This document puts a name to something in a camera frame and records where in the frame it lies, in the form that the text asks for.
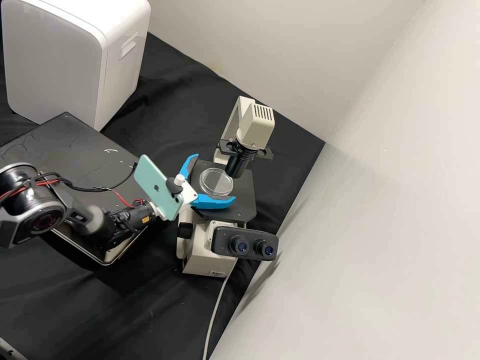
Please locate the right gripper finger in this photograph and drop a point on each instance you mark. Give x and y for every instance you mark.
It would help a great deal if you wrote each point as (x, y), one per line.
(186, 167)
(212, 203)

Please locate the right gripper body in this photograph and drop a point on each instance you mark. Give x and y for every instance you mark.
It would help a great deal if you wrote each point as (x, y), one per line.
(188, 195)

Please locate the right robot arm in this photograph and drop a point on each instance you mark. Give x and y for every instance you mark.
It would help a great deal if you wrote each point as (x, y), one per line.
(26, 204)

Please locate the petri dish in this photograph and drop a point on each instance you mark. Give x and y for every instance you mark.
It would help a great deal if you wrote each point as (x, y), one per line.
(215, 181)

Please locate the cream microscope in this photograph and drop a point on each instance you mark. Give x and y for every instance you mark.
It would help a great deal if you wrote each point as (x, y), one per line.
(204, 243)

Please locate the black tray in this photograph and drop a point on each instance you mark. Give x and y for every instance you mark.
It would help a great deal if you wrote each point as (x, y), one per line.
(75, 150)

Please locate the white box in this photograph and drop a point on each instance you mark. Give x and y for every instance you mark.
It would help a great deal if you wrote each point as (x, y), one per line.
(56, 56)

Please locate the right wrist camera phone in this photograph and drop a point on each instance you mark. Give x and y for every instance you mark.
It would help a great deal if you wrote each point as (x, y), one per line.
(155, 183)

